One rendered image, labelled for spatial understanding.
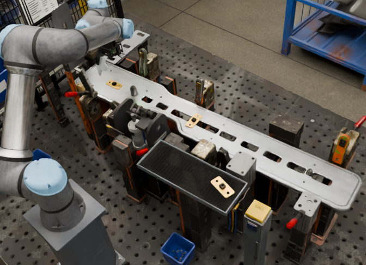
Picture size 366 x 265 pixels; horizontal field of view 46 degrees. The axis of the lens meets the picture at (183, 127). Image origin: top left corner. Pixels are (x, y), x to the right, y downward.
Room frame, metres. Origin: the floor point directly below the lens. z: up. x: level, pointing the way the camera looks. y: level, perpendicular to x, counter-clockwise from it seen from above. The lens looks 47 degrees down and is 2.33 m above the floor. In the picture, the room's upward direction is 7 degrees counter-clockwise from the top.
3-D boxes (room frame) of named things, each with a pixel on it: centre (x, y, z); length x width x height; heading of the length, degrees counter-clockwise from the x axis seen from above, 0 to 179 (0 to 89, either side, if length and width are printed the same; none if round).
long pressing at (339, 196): (1.28, -0.07, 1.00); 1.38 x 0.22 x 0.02; 49
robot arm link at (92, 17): (1.48, 0.30, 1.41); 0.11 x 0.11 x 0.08; 68
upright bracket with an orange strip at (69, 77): (1.54, 0.48, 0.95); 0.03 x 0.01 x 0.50; 49
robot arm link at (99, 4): (1.57, 0.28, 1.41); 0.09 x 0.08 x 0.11; 158
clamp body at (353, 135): (1.05, -0.62, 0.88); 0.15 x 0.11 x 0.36; 139
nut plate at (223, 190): (0.82, -0.11, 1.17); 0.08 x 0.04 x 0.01; 29
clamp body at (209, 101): (1.46, -0.12, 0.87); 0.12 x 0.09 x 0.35; 139
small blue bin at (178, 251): (0.82, 0.08, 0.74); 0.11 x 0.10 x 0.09; 49
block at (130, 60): (1.78, 0.24, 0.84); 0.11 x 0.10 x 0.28; 139
